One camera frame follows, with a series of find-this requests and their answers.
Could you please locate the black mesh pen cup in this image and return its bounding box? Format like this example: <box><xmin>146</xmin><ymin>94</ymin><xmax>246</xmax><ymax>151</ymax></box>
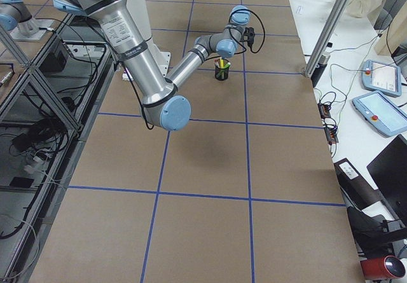
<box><xmin>214</xmin><ymin>64</ymin><xmax>230</xmax><ymax>81</ymax></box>

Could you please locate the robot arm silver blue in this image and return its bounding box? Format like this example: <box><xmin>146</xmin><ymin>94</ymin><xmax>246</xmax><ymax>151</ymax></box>
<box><xmin>53</xmin><ymin>0</ymin><xmax>251</xmax><ymax>131</ymax></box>

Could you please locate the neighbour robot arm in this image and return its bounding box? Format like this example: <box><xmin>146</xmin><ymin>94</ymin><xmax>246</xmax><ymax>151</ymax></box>
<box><xmin>1</xmin><ymin>0</ymin><xmax>32</xmax><ymax>31</ymax></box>

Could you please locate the brown paper table cover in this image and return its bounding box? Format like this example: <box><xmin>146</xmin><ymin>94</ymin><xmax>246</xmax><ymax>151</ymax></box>
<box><xmin>30</xmin><ymin>0</ymin><xmax>364</xmax><ymax>282</ymax></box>

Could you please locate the orange black adapter box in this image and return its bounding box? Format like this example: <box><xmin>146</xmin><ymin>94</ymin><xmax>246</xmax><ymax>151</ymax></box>
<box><xmin>317</xmin><ymin>103</ymin><xmax>331</xmax><ymax>119</ymax></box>

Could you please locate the white remote on box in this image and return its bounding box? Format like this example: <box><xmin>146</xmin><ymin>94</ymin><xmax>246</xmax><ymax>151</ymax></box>
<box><xmin>339</xmin><ymin>162</ymin><xmax>359</xmax><ymax>180</ymax></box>

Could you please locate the teach pendant near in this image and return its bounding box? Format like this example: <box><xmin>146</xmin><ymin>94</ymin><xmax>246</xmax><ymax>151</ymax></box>
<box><xmin>352</xmin><ymin>90</ymin><xmax>406</xmax><ymax>137</ymax></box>

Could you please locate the teach pendant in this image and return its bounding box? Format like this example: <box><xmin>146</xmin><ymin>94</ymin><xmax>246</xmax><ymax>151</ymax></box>
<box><xmin>361</xmin><ymin>60</ymin><xmax>402</xmax><ymax>97</ymax></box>
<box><xmin>352</xmin><ymin>90</ymin><xmax>406</xmax><ymax>137</ymax></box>

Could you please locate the teach pendant far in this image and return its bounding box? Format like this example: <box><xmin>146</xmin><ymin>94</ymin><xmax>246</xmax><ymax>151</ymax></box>
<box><xmin>361</xmin><ymin>60</ymin><xmax>402</xmax><ymax>97</ymax></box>

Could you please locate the black monitor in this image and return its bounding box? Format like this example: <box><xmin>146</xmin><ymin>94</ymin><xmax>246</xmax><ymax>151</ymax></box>
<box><xmin>367</xmin><ymin>135</ymin><xmax>406</xmax><ymax>224</ymax></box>

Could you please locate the red cylinder bottle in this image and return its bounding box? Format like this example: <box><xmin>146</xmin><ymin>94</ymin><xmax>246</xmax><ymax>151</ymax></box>
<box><xmin>360</xmin><ymin>256</ymin><xmax>406</xmax><ymax>280</ymax></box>

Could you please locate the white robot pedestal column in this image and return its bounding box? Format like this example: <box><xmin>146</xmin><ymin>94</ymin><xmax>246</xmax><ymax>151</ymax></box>
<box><xmin>127</xmin><ymin>0</ymin><xmax>171</xmax><ymax>76</ymax></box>

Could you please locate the aluminium frame post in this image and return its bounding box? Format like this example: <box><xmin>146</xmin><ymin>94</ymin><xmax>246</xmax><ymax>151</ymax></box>
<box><xmin>303</xmin><ymin>0</ymin><xmax>349</xmax><ymax>78</ymax></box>

